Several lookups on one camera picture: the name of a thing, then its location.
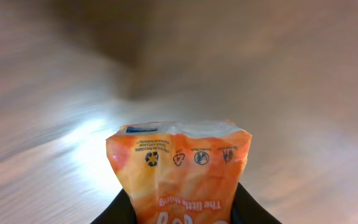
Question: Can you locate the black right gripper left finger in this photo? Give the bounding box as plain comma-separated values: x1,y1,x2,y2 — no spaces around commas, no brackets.
91,189,137,224

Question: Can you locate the orange tissue pack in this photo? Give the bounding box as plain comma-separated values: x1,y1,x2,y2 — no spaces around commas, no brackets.
106,121,252,224

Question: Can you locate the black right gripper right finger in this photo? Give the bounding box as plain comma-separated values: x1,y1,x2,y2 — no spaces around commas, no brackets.
231,183,282,224

